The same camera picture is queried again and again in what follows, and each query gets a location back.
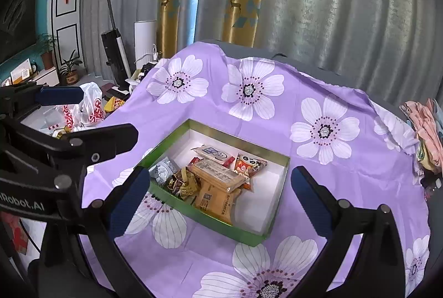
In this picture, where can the orange red snack packet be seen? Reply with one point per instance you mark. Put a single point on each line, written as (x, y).
(248, 166)

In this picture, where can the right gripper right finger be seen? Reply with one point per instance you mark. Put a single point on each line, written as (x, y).
(319, 204)

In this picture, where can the white silver snack packet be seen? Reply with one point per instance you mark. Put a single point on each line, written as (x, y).
(163, 170)

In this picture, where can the black television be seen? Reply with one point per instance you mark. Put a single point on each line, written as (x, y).
(17, 26)

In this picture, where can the white tv cabinet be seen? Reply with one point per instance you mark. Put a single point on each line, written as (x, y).
(47, 77)

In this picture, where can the white plastic bag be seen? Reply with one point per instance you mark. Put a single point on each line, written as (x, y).
(81, 116)

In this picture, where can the yellow cracker pack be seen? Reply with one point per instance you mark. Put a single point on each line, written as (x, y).
(217, 175)

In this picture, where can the gold brown candy bag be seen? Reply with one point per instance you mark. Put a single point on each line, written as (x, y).
(183, 181)

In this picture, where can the tan kraft snack bag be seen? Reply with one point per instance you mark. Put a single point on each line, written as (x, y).
(216, 203)

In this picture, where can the pile of folded clothes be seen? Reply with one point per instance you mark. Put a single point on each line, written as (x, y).
(429, 133)

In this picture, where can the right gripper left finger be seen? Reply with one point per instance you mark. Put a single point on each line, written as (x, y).
(124, 200)

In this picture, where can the red beige snack packet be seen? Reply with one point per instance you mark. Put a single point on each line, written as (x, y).
(214, 154)

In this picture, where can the green cardboard box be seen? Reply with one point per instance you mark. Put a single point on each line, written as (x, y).
(254, 211)

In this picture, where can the white air purifier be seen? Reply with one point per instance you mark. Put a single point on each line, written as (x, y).
(145, 46)

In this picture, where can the potted plant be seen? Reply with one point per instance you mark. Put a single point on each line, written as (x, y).
(68, 69)

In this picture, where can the purple floral tablecloth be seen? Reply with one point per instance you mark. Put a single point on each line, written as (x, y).
(351, 145)

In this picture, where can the black upright vacuum cleaner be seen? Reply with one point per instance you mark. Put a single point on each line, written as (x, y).
(115, 52)

